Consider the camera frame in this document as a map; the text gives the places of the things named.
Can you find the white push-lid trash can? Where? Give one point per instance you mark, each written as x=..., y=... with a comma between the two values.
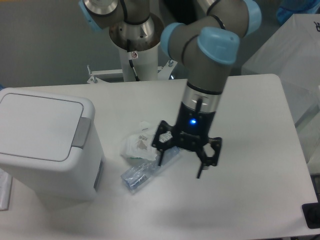
x=49, y=142

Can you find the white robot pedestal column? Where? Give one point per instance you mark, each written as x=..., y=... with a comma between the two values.
x=141, y=64

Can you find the crumpled white plastic wrapper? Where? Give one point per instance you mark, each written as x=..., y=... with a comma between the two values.
x=138, y=144

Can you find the white metal base bracket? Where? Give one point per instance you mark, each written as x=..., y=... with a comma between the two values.
x=116, y=75

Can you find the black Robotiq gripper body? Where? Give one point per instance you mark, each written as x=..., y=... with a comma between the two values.
x=191, y=129

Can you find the blue shoe cover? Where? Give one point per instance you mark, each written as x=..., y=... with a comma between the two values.
x=287, y=8

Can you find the crushed clear plastic bottle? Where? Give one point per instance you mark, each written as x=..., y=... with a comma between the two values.
x=145, y=170

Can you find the black device at edge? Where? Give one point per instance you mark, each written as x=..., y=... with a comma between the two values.
x=311, y=212

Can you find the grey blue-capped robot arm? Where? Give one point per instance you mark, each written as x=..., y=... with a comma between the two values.
x=207, y=47

